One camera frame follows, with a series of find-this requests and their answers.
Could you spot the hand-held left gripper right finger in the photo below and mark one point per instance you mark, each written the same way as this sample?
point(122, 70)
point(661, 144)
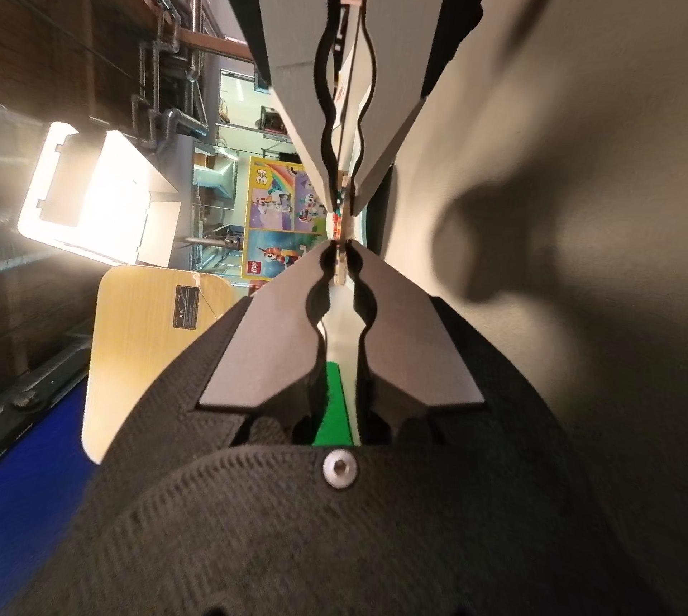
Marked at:
point(419, 358)

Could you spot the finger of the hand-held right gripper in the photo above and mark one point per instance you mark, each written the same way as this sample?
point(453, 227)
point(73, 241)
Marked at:
point(408, 35)
point(290, 24)

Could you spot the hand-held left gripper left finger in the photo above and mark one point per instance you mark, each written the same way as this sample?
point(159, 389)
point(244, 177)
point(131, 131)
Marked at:
point(258, 358)

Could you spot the green lego plate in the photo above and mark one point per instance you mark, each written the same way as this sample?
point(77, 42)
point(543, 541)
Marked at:
point(336, 411)

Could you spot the yellow lego box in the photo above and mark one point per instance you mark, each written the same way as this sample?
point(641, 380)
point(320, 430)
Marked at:
point(274, 218)

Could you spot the white instruction booklet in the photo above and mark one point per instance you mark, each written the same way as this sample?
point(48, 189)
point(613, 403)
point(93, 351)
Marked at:
point(352, 78)

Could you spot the brown wooden beam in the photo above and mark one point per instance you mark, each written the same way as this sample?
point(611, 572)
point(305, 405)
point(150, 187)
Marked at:
point(215, 40)

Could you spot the light wood board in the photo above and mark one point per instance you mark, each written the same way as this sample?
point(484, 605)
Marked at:
point(140, 347)

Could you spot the metal ventilation ducts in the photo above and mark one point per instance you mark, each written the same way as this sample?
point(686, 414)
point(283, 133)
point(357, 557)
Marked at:
point(166, 89)

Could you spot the metal extractor hood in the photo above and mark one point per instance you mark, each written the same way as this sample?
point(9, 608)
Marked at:
point(215, 169)

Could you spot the white softbox light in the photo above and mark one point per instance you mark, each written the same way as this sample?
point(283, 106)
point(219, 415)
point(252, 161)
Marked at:
point(107, 185)

